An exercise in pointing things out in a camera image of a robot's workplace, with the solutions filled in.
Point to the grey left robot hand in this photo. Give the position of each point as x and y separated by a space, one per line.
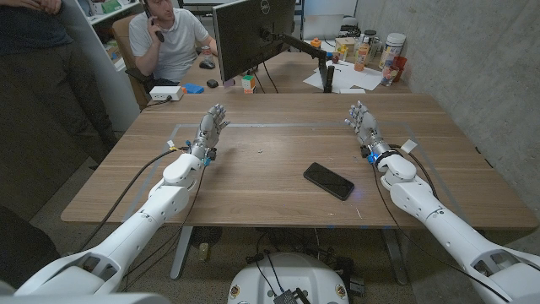
209 126

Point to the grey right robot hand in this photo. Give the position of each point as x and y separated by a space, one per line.
366 126

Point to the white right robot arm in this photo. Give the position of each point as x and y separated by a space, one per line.
455 228

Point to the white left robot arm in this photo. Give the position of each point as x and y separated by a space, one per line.
139 224

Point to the blue block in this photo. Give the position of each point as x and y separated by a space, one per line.
192 88

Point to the small black mouse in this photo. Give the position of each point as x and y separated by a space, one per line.
212 83

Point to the white paper sheets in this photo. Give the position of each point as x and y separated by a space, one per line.
348 78

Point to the white power box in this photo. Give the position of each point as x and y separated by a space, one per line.
166 93

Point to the colourful puzzle cube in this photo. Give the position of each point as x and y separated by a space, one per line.
248 83

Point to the black computer mouse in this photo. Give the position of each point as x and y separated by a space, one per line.
206 64

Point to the black smartphone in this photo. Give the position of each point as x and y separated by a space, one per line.
328 180

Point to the red cup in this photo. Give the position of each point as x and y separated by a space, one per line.
398 67

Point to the orange drink bottle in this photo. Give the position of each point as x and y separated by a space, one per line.
361 55

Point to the drink can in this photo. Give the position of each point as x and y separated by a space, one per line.
206 52

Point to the white supplement jar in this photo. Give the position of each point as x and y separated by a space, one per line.
392 50

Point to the glass jar with black lid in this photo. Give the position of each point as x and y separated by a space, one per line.
371 42

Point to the cardboard box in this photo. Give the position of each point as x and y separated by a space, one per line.
346 43

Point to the seated man in white shirt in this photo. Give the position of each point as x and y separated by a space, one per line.
169 38

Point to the black Dell monitor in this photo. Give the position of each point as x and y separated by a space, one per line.
253 36

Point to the brown office chair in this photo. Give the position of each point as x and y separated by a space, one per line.
128 59

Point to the white shelf unit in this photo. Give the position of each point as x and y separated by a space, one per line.
107 25

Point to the standing person in dark clothes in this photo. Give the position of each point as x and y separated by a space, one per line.
46 110

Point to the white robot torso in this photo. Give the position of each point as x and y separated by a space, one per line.
288 279

